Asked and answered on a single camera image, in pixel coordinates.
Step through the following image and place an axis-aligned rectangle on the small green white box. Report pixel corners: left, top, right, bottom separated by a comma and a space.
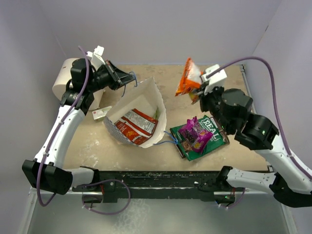
92, 106, 112, 122

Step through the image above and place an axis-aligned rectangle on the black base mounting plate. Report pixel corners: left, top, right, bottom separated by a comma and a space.
73, 171, 243, 203

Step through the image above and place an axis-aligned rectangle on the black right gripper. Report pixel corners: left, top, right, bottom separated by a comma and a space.
195, 80, 230, 131

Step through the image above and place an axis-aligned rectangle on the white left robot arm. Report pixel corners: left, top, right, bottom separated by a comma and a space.
22, 58, 135, 195

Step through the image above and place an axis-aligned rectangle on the magenta snack bag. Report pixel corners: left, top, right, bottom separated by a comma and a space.
178, 117, 213, 153

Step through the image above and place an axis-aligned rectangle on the white paper towel roll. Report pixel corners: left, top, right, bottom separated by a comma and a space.
52, 58, 105, 111

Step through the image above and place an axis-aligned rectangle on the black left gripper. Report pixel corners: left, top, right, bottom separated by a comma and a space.
87, 60, 136, 93

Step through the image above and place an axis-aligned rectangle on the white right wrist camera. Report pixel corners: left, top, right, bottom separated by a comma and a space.
202, 64, 227, 95

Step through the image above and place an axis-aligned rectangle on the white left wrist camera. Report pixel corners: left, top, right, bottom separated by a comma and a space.
86, 45, 105, 71

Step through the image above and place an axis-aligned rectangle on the red orange snack bag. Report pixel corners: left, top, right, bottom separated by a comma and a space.
115, 109, 158, 145

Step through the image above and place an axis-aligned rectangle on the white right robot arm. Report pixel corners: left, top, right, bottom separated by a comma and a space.
194, 85, 312, 208

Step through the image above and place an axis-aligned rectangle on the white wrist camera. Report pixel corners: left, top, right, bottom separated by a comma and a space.
86, 45, 105, 71
202, 64, 227, 95

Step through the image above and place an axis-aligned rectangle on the blue checkered paper bag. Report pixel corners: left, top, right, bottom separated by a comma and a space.
103, 77, 177, 149

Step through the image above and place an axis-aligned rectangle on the aluminium rail frame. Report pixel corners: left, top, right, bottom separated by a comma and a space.
22, 59, 294, 234

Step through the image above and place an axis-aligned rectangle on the green chips bag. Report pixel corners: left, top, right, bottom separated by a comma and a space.
170, 116, 229, 161

